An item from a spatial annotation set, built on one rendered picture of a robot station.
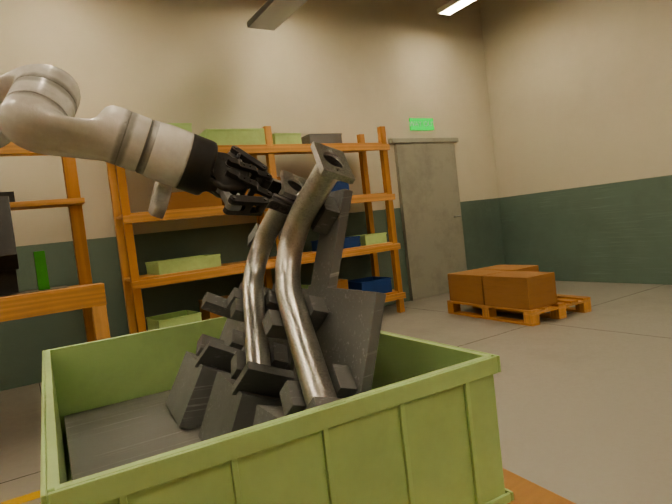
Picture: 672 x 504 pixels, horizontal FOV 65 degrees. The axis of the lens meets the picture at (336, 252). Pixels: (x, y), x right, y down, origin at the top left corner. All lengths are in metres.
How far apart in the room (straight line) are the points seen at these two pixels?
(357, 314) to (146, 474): 0.24
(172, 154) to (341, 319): 0.29
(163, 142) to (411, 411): 0.42
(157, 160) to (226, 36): 5.67
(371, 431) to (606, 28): 7.23
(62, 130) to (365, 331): 0.40
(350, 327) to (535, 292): 4.64
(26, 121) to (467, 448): 0.58
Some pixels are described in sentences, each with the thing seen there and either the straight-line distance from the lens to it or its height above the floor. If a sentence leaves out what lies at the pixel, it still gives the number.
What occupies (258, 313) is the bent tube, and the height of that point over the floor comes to 1.01.
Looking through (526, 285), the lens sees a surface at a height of 0.37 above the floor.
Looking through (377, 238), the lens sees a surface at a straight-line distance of 6.11.
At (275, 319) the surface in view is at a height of 1.02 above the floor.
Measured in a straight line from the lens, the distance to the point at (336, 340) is 0.57.
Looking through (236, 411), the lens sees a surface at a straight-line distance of 0.64.
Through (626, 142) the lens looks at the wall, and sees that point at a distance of 7.26.
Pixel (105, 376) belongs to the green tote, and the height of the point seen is 0.90.
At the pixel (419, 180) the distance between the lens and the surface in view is 7.23.
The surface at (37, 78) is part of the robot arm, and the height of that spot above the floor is 1.31.
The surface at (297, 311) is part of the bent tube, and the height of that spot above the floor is 1.02.
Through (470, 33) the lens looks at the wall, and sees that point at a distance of 8.59.
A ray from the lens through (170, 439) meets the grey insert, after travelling 0.79.
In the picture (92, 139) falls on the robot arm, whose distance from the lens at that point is 0.68.
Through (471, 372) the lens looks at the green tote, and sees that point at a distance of 0.55.
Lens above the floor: 1.11
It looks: 3 degrees down
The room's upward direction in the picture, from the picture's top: 7 degrees counter-clockwise
